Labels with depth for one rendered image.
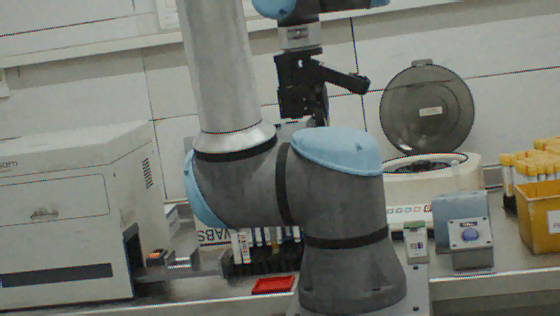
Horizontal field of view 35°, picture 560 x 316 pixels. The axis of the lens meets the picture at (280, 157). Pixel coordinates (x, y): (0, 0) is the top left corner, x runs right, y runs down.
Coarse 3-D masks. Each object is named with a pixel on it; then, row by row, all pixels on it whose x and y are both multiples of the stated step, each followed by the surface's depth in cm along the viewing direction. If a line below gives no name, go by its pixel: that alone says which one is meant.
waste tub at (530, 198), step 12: (552, 180) 166; (516, 192) 166; (528, 192) 167; (540, 192) 167; (552, 192) 167; (516, 204) 167; (528, 204) 155; (540, 204) 154; (552, 204) 154; (528, 216) 156; (540, 216) 155; (552, 216) 154; (528, 228) 158; (540, 228) 155; (552, 228) 155; (528, 240) 159; (540, 240) 155; (552, 240) 155; (540, 252) 156; (552, 252) 156
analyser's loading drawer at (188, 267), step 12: (168, 252) 166; (192, 252) 164; (228, 252) 168; (168, 264) 164; (180, 264) 169; (192, 264) 163; (204, 264) 167; (216, 264) 165; (228, 264) 167; (132, 276) 166; (144, 276) 165; (156, 276) 164; (168, 276) 164; (180, 276) 163; (192, 276) 163; (204, 276) 163
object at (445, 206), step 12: (468, 192) 166; (480, 192) 165; (432, 204) 165; (444, 204) 165; (456, 204) 164; (468, 204) 163; (480, 204) 163; (432, 216) 166; (444, 216) 165; (456, 216) 164; (468, 216) 164; (480, 216) 163; (444, 228) 166; (444, 240) 166; (444, 252) 165
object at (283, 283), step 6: (282, 276) 163; (288, 276) 163; (294, 276) 163; (258, 282) 162; (264, 282) 163; (270, 282) 162; (276, 282) 162; (282, 282) 161; (288, 282) 161; (258, 288) 160; (264, 288) 158; (270, 288) 158; (276, 288) 157; (282, 288) 156; (288, 288) 156; (252, 294) 157; (258, 294) 157
